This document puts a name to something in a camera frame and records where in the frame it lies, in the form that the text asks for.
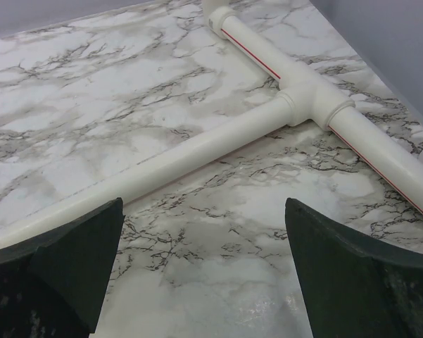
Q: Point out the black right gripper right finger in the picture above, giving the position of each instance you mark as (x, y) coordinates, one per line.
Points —
(353, 285)

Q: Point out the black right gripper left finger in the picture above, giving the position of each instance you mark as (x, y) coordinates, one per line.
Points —
(54, 284)

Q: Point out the white PVC pipe frame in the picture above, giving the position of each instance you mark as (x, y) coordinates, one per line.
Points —
(303, 95)

